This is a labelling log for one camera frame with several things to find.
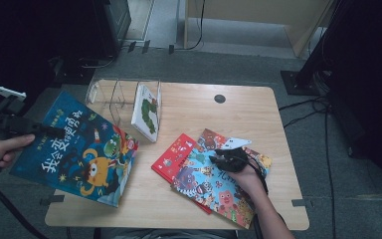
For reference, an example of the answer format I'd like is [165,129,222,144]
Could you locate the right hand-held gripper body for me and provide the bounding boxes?
[213,136,254,173]

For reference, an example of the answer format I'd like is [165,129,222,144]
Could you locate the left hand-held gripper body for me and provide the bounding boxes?
[0,79,31,141]

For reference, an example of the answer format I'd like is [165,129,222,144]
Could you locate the light blue animals picture book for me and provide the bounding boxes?
[170,127,274,230]

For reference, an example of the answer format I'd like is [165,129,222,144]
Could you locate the dark blue monster picture book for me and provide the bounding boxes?
[9,91,140,209]

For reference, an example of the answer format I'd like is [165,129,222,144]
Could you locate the red picture book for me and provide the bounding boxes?
[150,132,213,216]

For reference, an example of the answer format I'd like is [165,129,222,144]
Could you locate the clear acrylic book rack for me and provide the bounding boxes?
[85,78,163,143]

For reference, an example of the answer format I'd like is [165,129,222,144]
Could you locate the white caterpillar picture book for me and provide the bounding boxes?
[130,83,162,143]

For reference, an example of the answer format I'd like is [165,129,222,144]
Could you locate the person's right hand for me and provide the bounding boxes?
[226,161,267,197]

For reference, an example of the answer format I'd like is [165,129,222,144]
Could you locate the black floor stand foot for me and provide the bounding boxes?
[47,55,96,90]

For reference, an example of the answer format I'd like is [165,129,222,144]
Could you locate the person's grey clothing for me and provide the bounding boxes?
[95,227,241,239]

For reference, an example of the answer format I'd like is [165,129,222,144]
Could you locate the dark cabinet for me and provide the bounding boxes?
[93,0,132,58]

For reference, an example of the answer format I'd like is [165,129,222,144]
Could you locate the beige wooden furniture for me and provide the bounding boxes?
[183,0,335,59]

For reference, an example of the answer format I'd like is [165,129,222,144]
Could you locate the right hand-held gripper cable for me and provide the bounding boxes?
[244,153,270,196]

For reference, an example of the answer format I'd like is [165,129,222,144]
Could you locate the hand-held gripper cable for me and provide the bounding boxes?
[0,180,49,239]
[244,153,270,196]

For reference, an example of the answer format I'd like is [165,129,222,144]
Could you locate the left hand-held gripper cable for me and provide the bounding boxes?
[0,180,49,239]

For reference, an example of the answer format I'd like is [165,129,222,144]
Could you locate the black floor cables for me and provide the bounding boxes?
[278,95,337,239]

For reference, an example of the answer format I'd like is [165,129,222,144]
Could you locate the black stand base plate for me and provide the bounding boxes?
[280,70,323,97]

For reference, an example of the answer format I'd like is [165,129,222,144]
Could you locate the black hanging cable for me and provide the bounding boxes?
[178,0,207,52]

